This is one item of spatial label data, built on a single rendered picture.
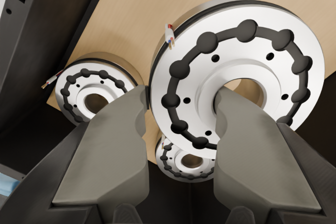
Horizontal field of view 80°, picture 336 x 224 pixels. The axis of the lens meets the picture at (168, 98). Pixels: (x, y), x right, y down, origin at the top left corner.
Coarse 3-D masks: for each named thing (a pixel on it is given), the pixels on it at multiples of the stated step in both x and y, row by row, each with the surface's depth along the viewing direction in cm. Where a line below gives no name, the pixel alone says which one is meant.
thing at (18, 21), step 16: (16, 0) 12; (32, 0) 12; (0, 16) 13; (16, 16) 13; (32, 16) 13; (0, 32) 13; (16, 32) 13; (0, 48) 14; (16, 48) 14; (0, 64) 15; (0, 80) 15; (0, 96) 16; (0, 160) 20; (16, 176) 21
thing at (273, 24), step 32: (192, 32) 10; (224, 32) 10; (256, 32) 10; (288, 32) 10; (160, 64) 11; (192, 64) 11; (288, 64) 11; (320, 64) 11; (160, 96) 12; (192, 96) 12; (288, 96) 12; (160, 128) 13; (192, 128) 13
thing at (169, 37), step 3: (165, 24) 11; (168, 24) 12; (165, 27) 11; (168, 27) 11; (165, 30) 10; (168, 30) 10; (171, 30) 10; (165, 33) 9; (168, 33) 9; (171, 33) 9; (165, 36) 9; (168, 36) 9; (171, 36) 9; (165, 39) 9; (168, 39) 9; (171, 39) 9; (168, 42) 9; (171, 42) 9; (174, 45) 8; (171, 48) 8
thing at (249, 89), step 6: (240, 84) 15; (246, 84) 14; (252, 84) 13; (234, 90) 15; (240, 90) 14; (246, 90) 14; (252, 90) 13; (258, 90) 12; (246, 96) 13; (252, 96) 13; (258, 96) 12
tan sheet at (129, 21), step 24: (120, 0) 21; (144, 0) 21; (168, 0) 21; (192, 0) 21; (264, 0) 20; (288, 0) 20; (312, 0) 20; (96, 24) 23; (120, 24) 22; (144, 24) 22; (312, 24) 21; (96, 48) 24; (120, 48) 24; (144, 48) 24; (144, 72) 25
